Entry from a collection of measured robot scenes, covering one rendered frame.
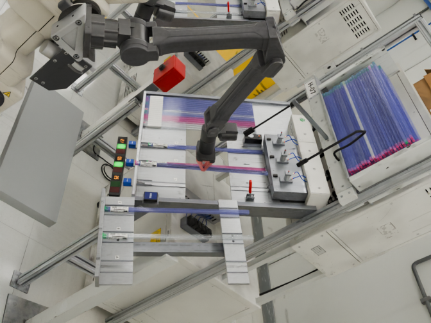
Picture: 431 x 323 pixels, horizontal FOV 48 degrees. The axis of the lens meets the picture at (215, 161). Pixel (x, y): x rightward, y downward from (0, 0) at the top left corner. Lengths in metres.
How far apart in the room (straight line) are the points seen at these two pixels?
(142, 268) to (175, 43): 0.82
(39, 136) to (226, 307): 1.21
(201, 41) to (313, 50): 1.94
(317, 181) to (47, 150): 1.02
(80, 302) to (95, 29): 1.09
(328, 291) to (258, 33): 2.53
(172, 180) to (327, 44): 1.62
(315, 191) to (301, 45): 1.45
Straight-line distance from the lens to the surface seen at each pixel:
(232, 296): 2.38
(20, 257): 2.38
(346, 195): 1.87
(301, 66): 3.25
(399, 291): 3.36
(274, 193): 1.89
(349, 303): 3.47
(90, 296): 1.94
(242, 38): 1.32
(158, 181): 1.93
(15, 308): 2.27
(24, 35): 1.53
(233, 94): 1.52
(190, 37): 1.31
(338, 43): 3.21
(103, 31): 1.28
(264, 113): 2.35
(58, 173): 1.84
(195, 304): 2.44
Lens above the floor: 1.78
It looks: 24 degrees down
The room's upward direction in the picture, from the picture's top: 58 degrees clockwise
